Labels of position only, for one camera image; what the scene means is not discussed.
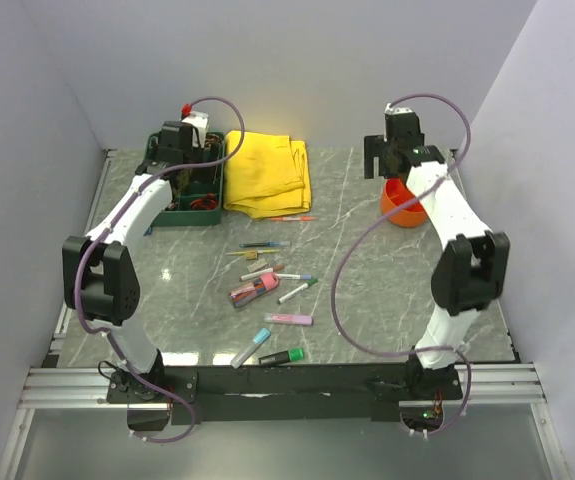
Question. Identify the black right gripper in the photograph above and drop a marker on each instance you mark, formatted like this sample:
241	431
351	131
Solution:
375	146

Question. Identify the orange pen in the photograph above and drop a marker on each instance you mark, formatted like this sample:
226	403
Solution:
293	219

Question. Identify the dark blue pen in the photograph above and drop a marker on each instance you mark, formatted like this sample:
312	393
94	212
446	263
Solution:
267	244

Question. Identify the yellow pencil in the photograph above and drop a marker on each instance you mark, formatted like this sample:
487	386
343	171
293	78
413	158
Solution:
258	251

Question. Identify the white marker blue cap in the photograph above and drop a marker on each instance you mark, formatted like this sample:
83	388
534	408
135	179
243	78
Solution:
287	276

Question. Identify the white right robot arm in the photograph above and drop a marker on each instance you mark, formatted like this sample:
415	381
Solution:
471	270

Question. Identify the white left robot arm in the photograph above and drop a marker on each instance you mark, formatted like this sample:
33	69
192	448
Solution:
100	282

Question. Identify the green compartment tray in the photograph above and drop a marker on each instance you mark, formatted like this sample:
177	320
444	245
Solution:
200	183

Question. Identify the orange navy rolled tie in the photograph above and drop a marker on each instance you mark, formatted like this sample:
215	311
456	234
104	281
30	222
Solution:
206	203

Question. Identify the yellow folded cloth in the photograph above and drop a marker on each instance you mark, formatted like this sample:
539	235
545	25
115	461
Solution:
267	175

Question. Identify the beige eraser block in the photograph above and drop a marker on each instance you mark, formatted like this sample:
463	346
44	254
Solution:
257	265

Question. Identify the white marker green cap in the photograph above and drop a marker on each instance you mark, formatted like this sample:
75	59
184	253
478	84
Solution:
296	291

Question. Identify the clear tube blue cap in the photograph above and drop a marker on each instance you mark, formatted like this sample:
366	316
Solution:
242	356

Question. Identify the black green highlighter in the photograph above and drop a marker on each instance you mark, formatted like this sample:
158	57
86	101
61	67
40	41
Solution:
283	357

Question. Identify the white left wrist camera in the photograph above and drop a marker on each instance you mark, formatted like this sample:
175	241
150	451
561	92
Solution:
199	122

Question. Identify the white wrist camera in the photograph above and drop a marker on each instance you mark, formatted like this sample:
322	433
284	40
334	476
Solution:
199	122
391	110

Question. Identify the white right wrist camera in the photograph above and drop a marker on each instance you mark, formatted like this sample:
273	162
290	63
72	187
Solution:
391	110

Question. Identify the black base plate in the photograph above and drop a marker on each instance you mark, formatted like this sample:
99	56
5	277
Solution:
289	392

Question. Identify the aluminium rail frame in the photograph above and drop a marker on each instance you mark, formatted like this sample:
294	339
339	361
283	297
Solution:
65	429

